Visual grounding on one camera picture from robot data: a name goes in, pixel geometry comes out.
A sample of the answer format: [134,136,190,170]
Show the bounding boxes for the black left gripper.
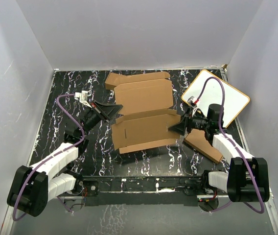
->
[80,100,123,138]

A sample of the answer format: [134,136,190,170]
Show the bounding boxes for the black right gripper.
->
[169,106,211,135]

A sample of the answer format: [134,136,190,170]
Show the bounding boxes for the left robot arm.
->
[7,101,123,221]

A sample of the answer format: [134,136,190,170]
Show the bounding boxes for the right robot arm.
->
[168,104,270,203]

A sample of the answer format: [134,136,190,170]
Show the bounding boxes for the folded brown cardboard box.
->
[105,72,123,91]

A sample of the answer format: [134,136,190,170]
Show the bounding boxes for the flat cardboard stack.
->
[184,129,223,163]

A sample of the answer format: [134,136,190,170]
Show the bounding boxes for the yellow-framed whiteboard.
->
[181,70,250,127]

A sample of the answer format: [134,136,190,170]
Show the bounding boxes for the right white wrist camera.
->
[187,96,199,109]

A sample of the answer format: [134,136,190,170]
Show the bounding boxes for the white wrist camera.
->
[187,96,199,109]
[74,91,91,107]

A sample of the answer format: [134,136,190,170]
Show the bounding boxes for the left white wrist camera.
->
[74,91,91,107]

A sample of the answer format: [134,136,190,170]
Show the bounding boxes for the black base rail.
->
[78,176,216,207]

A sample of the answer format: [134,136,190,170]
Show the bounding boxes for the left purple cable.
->
[12,94,85,222]

